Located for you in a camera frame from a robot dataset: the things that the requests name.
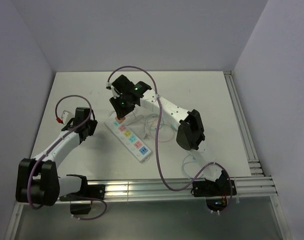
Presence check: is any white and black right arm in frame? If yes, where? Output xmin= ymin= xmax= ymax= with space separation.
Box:
xmin=106 ymin=75 xmax=230 ymax=195

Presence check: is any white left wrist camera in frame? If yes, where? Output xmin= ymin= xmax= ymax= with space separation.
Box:
xmin=56 ymin=110 xmax=74 ymax=125

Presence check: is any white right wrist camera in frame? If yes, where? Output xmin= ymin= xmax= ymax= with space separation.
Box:
xmin=106 ymin=82 xmax=119 ymax=98

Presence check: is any white multicolour power strip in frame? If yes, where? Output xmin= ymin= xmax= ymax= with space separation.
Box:
xmin=104 ymin=116 xmax=152 ymax=163

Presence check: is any blue charger cable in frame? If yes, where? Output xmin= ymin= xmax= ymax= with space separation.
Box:
xmin=181 ymin=153 xmax=207 ymax=181

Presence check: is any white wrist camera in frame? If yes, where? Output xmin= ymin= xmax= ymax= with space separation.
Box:
xmin=106 ymin=82 xmax=119 ymax=98
xmin=56 ymin=110 xmax=74 ymax=125

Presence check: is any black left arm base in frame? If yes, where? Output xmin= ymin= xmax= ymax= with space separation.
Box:
xmin=59 ymin=184 xmax=105 ymax=216

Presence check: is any white power strip cord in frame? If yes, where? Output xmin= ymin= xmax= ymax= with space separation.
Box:
xmin=108 ymin=109 xmax=150 ymax=141

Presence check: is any pink charger cable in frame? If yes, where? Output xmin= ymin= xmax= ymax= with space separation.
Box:
xmin=131 ymin=111 xmax=179 ymax=145

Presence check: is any pink charger plug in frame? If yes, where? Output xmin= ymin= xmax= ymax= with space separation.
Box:
xmin=115 ymin=116 xmax=126 ymax=124

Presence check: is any aluminium rail frame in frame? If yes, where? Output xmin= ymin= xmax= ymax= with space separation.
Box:
xmin=6 ymin=67 xmax=292 ymax=240

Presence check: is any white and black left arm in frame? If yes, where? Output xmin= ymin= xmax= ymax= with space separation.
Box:
xmin=15 ymin=107 xmax=97 ymax=209

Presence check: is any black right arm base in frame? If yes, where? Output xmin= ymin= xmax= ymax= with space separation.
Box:
xmin=191 ymin=178 xmax=237 ymax=212

